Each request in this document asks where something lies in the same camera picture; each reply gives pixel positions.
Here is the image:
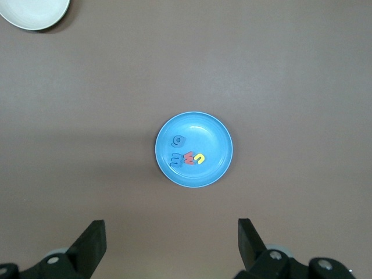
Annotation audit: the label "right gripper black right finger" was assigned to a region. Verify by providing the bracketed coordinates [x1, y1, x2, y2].
[238, 217, 357, 279]

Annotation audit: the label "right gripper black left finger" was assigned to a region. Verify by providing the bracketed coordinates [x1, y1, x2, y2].
[0, 220, 106, 279]

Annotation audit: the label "blue letter m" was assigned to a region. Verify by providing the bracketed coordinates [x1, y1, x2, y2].
[169, 153, 184, 169]

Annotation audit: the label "blue letter g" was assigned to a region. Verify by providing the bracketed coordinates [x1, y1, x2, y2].
[170, 135, 186, 148]

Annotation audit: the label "blue plate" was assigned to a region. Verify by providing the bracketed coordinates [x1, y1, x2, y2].
[155, 112, 234, 188]

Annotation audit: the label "beige plate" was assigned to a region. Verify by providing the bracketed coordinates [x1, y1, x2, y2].
[0, 0, 71, 31]

